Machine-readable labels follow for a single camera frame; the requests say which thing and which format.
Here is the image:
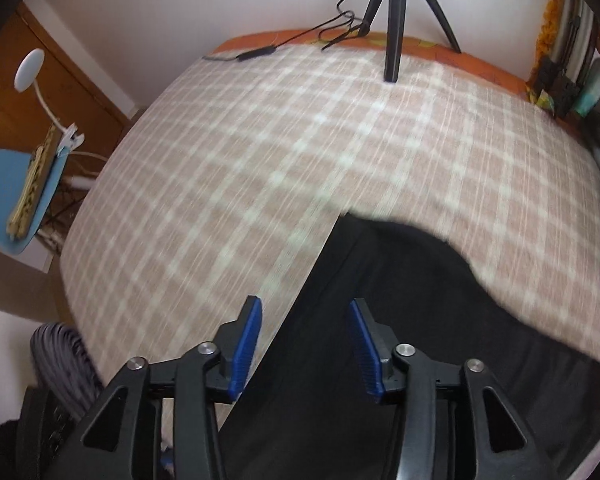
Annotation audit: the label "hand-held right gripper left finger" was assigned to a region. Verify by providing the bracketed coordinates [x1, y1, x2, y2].
[65, 295, 263, 480]

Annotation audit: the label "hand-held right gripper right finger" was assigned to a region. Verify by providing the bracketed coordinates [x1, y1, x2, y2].
[349, 299, 551, 480]

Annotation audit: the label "black pants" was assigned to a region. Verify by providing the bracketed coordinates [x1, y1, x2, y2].
[220, 212, 600, 480]

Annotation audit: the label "person's striped trouser leg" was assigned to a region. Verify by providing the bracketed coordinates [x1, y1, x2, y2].
[29, 323, 104, 422]

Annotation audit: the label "blue chair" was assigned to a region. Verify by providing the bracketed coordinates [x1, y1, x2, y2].
[0, 149, 67, 257]

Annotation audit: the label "leopard print cloth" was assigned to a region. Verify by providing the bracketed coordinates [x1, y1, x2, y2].
[7, 124, 64, 237]

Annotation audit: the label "orange mattress cover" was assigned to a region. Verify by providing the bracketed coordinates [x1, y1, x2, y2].
[212, 31, 537, 97]

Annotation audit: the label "wooden door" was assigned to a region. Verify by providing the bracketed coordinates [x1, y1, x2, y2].
[0, 2, 132, 162]

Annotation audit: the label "black tripod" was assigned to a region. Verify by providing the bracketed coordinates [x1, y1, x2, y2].
[362, 0, 462, 84]

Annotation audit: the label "teal bottle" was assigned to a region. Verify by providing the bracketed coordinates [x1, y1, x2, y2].
[572, 57, 600, 117]

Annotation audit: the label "white clip lamp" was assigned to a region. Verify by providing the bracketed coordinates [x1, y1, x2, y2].
[13, 48, 86, 154]

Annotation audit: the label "orange patterned cloth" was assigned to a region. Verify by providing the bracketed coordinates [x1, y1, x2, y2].
[529, 0, 567, 88]

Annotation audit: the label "black cable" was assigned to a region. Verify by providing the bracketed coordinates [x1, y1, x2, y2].
[202, 0, 376, 62]

